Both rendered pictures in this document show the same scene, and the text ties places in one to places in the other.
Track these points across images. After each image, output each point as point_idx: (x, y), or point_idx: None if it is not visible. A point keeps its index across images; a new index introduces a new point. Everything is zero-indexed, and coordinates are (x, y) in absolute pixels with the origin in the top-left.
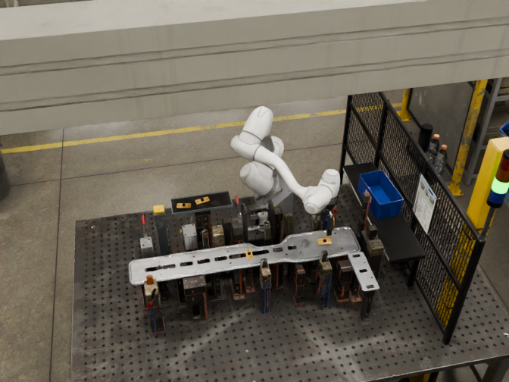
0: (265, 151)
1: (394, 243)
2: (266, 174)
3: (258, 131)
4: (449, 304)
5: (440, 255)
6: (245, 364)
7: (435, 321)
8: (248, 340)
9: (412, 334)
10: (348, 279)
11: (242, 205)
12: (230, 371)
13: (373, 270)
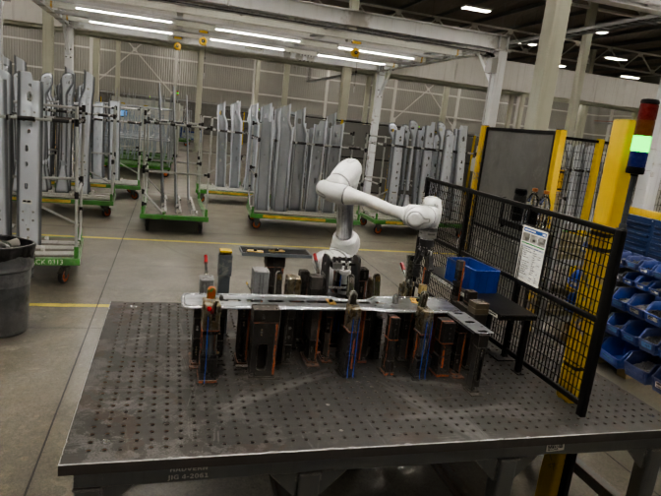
0: (355, 189)
1: (499, 306)
2: (341, 262)
3: (347, 173)
4: (581, 354)
5: (560, 299)
6: (327, 414)
7: (560, 399)
8: (328, 397)
9: (536, 406)
10: (450, 338)
11: (324, 256)
12: (307, 418)
13: None
